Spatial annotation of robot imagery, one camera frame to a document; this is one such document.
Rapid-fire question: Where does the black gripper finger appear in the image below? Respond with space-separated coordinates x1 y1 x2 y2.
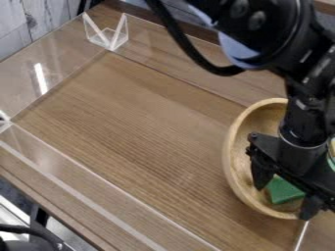
300 194 327 221
251 154 276 190

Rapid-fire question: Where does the black table leg bracket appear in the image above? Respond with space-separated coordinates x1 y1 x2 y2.
30 204 74 251

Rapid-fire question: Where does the wooden bowl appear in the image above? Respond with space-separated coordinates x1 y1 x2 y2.
222 97 335 221

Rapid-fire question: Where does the clear acrylic corner bracket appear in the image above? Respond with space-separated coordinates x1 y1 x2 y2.
83 13 128 52

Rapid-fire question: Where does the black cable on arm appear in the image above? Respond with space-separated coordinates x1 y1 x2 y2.
144 0 246 77

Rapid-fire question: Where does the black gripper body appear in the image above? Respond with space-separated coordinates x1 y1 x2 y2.
247 99 335 211

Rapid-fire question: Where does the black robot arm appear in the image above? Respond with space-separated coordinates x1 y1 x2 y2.
186 0 335 220

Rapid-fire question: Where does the green rectangular block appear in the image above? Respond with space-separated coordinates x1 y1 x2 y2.
264 176 304 205

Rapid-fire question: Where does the black cable lower left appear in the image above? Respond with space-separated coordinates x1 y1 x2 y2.
0 224 63 246

